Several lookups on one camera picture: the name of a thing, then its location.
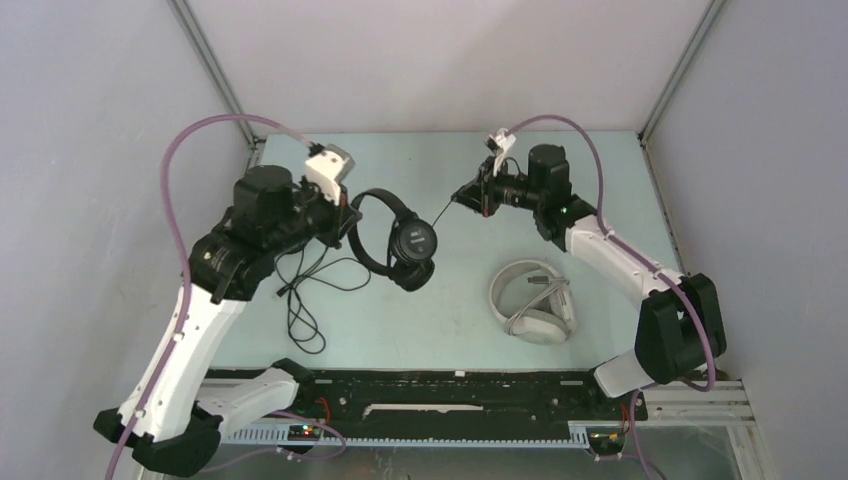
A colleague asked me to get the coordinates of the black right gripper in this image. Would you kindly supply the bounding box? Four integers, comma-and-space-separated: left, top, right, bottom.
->
451, 154, 544, 218

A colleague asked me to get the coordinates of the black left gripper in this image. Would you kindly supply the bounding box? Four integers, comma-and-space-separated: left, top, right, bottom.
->
266, 174, 362, 256

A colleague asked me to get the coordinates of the black cable of blue headset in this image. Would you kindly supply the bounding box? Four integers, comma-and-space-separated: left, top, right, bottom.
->
274, 241, 373, 356

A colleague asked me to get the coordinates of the grey USB headset cable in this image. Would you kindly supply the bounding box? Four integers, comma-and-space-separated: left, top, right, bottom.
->
504, 274, 572, 336

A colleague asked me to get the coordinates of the white gaming headset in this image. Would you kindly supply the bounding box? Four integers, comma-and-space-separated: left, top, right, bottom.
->
488, 259, 577, 345

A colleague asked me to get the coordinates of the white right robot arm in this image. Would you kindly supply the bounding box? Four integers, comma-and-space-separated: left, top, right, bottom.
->
451, 144, 727, 418

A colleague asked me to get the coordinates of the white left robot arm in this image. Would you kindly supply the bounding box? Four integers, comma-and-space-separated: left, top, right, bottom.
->
94, 165, 359, 477

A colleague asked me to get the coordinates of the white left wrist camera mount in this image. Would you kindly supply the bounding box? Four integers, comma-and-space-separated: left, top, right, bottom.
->
304, 143, 356, 206

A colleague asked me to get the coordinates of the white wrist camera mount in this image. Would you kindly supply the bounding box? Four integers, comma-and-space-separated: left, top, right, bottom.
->
304, 143, 356, 206
485, 128, 516, 177

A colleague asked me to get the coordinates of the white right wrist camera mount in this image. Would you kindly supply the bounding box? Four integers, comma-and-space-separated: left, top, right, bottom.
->
485, 128, 516, 177

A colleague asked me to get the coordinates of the aluminium frame post left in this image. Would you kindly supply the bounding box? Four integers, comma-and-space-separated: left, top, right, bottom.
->
167, 0, 244, 114

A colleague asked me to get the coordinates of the aluminium frame post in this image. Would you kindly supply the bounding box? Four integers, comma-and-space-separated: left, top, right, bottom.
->
638, 0, 729, 147
167, 0, 244, 114

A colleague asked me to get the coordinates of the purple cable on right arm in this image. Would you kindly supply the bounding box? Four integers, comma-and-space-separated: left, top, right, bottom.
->
506, 114, 718, 393

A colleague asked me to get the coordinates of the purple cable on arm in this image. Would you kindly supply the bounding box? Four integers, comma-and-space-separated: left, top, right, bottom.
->
506, 114, 718, 393
104, 113, 319, 480

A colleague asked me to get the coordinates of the white slotted cable duct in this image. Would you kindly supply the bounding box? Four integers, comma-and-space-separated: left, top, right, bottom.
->
225, 423, 627, 450

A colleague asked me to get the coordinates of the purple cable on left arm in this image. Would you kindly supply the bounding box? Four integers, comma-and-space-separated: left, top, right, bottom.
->
104, 113, 319, 480

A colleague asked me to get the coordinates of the aluminium frame post right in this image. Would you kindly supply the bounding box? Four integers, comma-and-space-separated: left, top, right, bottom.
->
638, 0, 729, 147

